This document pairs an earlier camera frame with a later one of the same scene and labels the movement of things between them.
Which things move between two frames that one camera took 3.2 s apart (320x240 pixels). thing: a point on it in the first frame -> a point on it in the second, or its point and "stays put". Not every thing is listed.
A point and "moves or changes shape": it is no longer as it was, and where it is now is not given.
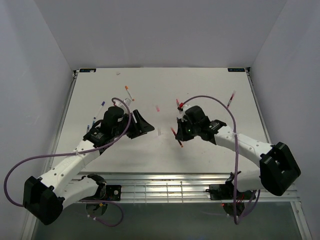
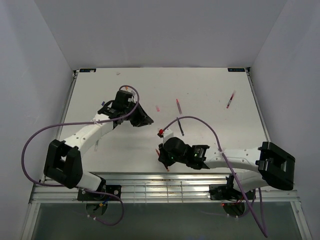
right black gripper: (181, 134) -> (163, 156)
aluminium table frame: (166, 154) stays put
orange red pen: (181, 146) moves or changes shape
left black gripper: (140, 128) -> (143, 119)
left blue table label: (87, 70) stays put
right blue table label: (236, 69) stays put
